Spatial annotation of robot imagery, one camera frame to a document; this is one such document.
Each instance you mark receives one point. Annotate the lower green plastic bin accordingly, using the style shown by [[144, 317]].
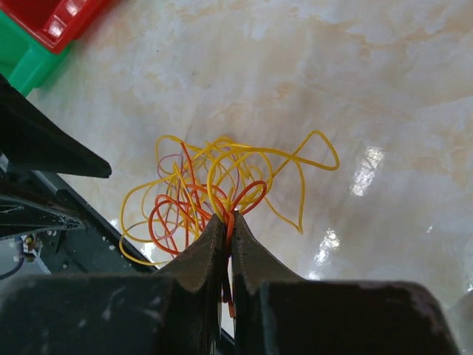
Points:
[[25, 63]]

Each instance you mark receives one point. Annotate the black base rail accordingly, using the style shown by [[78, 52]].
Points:
[[94, 248]]

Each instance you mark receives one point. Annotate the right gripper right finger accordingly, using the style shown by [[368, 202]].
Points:
[[252, 263]]

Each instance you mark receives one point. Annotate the red plastic bin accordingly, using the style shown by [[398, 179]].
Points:
[[53, 23]]

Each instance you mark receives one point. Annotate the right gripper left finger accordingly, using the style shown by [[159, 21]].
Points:
[[201, 262]]

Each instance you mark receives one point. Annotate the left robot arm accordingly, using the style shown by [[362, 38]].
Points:
[[32, 142]]

